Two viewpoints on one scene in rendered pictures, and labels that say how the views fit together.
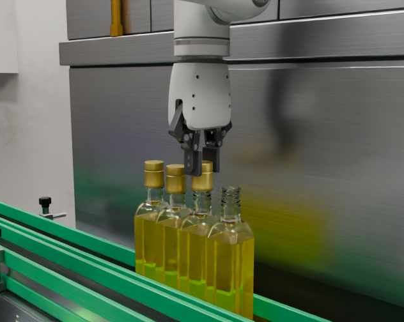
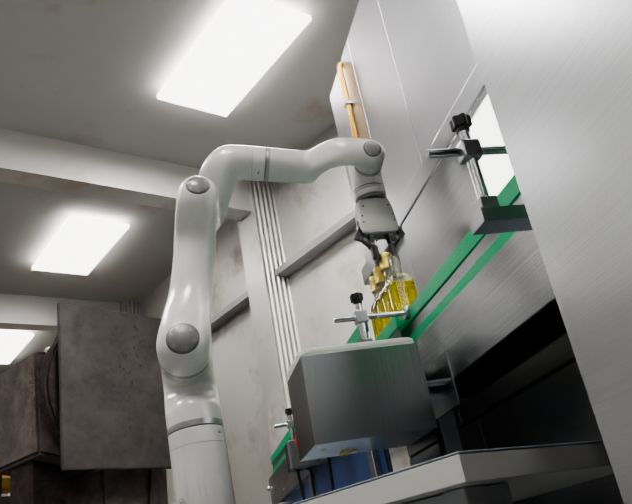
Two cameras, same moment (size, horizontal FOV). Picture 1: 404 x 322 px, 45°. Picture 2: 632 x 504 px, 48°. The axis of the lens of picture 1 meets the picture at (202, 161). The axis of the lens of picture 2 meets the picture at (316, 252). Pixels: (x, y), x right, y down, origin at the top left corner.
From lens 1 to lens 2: 133 cm
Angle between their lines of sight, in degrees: 46
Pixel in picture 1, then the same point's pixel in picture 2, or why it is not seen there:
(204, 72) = (367, 203)
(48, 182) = not seen: outside the picture
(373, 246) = not seen: hidden behind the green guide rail
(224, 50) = (375, 188)
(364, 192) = (461, 225)
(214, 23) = (365, 177)
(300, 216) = not seen: hidden behind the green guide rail
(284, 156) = (437, 237)
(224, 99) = (387, 216)
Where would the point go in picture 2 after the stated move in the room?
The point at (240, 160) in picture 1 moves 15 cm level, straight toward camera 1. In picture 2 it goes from (427, 259) to (394, 247)
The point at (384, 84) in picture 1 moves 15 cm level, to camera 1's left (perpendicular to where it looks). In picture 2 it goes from (447, 161) to (394, 188)
